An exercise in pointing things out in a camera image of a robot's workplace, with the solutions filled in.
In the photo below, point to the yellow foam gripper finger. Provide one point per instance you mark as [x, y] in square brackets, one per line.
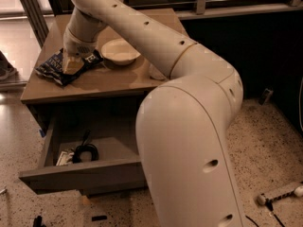
[71, 64]

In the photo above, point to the blue chip bag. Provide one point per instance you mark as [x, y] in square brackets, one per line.
[52, 67]

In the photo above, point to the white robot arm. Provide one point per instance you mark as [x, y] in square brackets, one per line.
[180, 125]

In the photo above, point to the white packet in drawer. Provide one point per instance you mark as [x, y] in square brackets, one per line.
[65, 158]

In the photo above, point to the grey open top drawer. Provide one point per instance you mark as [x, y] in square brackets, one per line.
[118, 165]

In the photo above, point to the brown cabinet with drawers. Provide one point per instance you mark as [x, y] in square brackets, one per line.
[104, 89]

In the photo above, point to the white paper bowl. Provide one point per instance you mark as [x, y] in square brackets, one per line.
[120, 52]

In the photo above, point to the blue tape piece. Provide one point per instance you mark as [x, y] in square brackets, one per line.
[41, 132]

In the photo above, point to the metal window railing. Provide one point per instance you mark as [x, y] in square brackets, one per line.
[276, 12]

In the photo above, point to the clear plastic water bottle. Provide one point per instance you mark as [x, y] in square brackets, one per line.
[155, 73]

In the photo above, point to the small black floor object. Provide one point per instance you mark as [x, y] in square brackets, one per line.
[98, 218]

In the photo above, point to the black object bottom left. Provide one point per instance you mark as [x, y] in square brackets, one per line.
[38, 222]

